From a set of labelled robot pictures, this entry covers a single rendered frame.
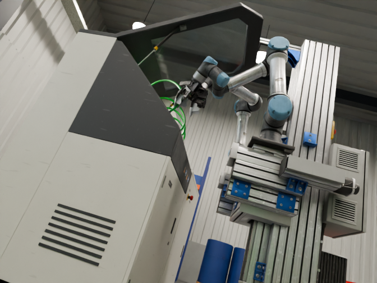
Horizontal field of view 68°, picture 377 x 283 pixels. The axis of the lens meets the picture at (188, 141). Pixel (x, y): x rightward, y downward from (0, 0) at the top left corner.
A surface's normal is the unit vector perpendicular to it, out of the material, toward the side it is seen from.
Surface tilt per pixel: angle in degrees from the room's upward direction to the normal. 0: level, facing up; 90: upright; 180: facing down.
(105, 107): 90
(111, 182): 90
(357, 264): 90
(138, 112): 90
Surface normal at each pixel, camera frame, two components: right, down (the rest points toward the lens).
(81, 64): -0.10, -0.43
